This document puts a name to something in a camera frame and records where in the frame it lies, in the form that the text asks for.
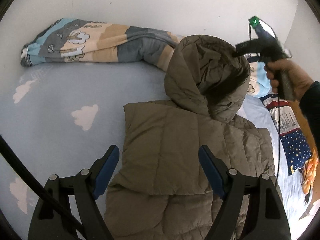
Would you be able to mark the person right hand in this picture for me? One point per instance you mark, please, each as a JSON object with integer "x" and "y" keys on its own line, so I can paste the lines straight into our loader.
{"x": 298, "y": 77}

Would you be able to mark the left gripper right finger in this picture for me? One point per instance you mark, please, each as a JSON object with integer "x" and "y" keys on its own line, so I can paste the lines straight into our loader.
{"x": 266, "y": 217}

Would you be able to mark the patchwork cartoon quilt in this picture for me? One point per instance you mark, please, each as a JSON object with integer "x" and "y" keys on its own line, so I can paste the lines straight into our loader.
{"x": 95, "y": 42}

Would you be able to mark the navy star pillow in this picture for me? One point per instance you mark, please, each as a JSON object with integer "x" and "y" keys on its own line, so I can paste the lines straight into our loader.
{"x": 297, "y": 151}

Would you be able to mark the orange floral cloth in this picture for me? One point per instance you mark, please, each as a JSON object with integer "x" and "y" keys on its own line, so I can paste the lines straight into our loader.
{"x": 309, "y": 172}

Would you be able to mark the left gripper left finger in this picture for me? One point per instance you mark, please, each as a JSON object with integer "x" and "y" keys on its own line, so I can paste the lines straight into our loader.
{"x": 69, "y": 208}

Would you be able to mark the olive puffer hooded jacket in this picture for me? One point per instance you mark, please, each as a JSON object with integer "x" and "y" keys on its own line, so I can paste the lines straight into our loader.
{"x": 161, "y": 191}

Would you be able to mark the wooden headboard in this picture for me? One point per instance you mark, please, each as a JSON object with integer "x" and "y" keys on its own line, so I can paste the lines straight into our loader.
{"x": 313, "y": 195}

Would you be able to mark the light blue cloud bedsheet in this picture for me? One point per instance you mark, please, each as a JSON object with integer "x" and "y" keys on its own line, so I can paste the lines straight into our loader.
{"x": 60, "y": 118}

